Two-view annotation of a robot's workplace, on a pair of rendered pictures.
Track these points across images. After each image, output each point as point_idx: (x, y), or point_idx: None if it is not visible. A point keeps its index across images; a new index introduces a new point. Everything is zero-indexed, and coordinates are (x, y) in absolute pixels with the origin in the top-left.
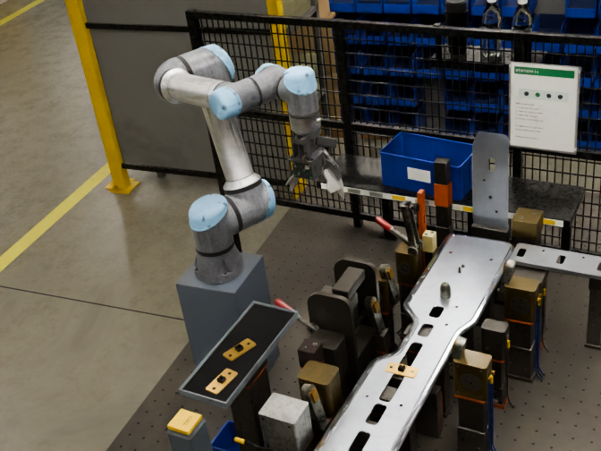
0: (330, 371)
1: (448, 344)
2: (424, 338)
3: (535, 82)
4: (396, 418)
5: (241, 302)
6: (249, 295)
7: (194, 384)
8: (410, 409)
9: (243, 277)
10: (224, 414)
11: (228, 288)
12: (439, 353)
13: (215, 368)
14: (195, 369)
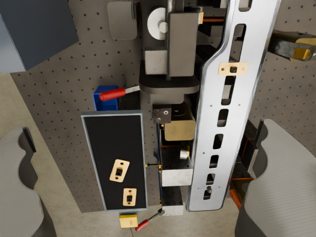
0: (189, 127)
1: (273, 14)
2: (247, 14)
3: None
4: (238, 116)
5: (32, 54)
6: (26, 29)
7: (111, 203)
8: (247, 106)
9: (6, 35)
10: (74, 67)
11: (10, 65)
12: (264, 32)
13: (114, 189)
14: (101, 197)
